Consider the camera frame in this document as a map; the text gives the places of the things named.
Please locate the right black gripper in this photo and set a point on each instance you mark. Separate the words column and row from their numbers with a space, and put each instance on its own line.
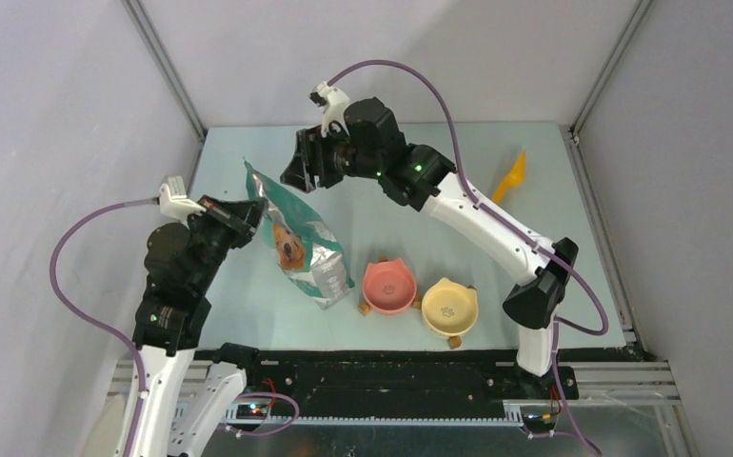
column 299, row 174

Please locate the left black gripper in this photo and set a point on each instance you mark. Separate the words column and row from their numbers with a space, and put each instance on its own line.
column 244, row 222

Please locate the green dog food bag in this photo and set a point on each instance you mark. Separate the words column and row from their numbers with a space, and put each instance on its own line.
column 305, row 249

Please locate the orange plastic food scoop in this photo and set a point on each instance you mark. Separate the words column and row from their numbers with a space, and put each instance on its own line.
column 514, row 178

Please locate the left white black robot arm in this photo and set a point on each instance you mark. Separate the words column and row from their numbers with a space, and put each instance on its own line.
column 182, row 261

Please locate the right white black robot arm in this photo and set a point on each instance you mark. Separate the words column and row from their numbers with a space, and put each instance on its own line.
column 365, row 141

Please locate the pink cat-ear pet bowl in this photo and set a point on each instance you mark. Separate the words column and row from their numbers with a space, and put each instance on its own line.
column 389, row 288

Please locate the yellow cat-ear pet bowl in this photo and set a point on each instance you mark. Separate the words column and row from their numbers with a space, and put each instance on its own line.
column 450, row 310

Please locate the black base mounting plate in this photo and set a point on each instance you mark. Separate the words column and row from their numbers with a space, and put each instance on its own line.
column 404, row 385

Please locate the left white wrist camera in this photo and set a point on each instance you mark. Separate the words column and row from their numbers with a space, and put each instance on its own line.
column 173, row 201

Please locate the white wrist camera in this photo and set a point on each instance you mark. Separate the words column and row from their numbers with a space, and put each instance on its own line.
column 333, row 104
column 173, row 201

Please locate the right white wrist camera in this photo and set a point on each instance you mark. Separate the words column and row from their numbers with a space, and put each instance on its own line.
column 333, row 104

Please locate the left corner aluminium post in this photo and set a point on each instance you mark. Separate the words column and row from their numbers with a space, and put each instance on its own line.
column 153, row 42

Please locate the corner aluminium post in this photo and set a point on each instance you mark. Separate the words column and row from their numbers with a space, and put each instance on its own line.
column 153, row 42
column 623, row 42

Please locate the right corner aluminium post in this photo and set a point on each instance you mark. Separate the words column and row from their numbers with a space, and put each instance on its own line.
column 623, row 42

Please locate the aluminium frame rail base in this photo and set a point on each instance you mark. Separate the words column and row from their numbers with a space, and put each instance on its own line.
column 625, row 409

